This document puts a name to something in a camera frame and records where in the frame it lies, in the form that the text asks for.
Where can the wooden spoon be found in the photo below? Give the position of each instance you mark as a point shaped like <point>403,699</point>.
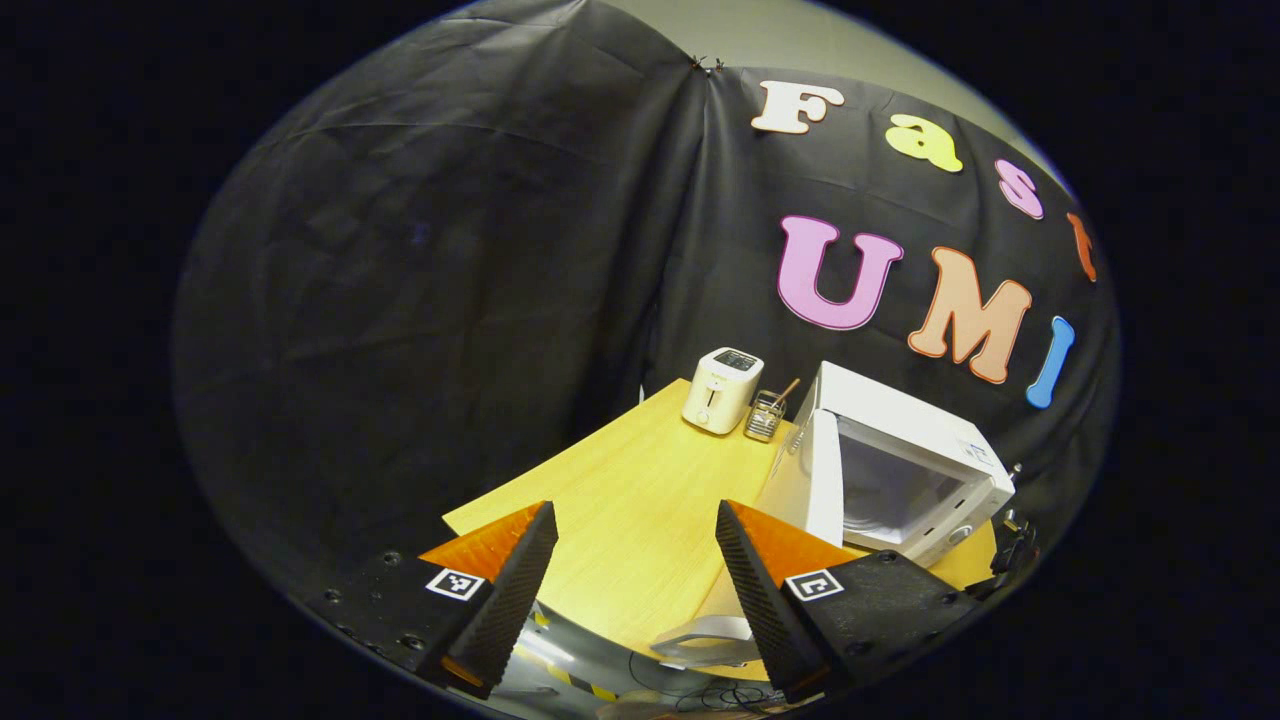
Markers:
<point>788,390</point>

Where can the black backdrop cloth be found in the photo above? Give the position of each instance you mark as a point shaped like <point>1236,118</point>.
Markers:
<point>400,300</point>

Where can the black binder clip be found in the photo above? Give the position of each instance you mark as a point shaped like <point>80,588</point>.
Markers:
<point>707,65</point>

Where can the clear utensil holder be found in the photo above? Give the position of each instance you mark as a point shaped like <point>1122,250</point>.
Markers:
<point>763,420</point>

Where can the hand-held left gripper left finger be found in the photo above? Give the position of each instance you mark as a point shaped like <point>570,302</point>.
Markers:
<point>515,585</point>

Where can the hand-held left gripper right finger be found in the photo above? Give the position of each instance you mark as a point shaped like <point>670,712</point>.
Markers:
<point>760,600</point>

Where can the white microwave oven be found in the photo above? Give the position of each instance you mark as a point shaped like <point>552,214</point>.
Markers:
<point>900,420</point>

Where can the white toaster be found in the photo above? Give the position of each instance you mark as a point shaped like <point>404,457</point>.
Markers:
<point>718,395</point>

